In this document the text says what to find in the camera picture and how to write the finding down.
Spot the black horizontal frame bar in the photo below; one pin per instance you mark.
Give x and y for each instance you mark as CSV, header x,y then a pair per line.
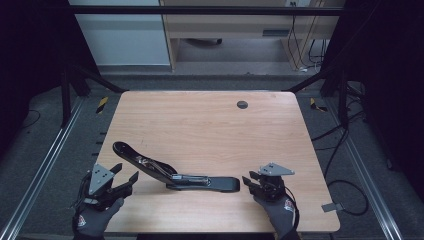
x,y
200,10

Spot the grey tape piece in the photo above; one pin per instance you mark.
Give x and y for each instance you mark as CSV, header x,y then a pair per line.
x,y
331,207

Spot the black metal frame strut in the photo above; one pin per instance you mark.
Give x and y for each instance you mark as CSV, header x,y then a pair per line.
x,y
65,96
343,100

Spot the white cabinet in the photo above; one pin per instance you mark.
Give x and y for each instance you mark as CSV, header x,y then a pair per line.
x,y
123,40

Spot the black curtain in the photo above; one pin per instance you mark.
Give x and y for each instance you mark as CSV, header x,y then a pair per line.
x,y
30,60
390,83

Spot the dark object under desk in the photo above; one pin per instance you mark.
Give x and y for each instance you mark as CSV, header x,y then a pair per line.
x,y
204,41

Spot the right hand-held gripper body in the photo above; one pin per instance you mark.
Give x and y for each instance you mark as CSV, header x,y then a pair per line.
x,y
271,181

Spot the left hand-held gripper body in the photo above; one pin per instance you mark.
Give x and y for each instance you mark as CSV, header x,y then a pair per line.
x,y
100,178

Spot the aluminium floor rail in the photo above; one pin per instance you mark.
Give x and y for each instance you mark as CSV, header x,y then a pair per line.
x,y
363,173
46,160

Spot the black stapler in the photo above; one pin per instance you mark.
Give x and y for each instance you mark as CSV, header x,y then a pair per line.
x,y
173,176

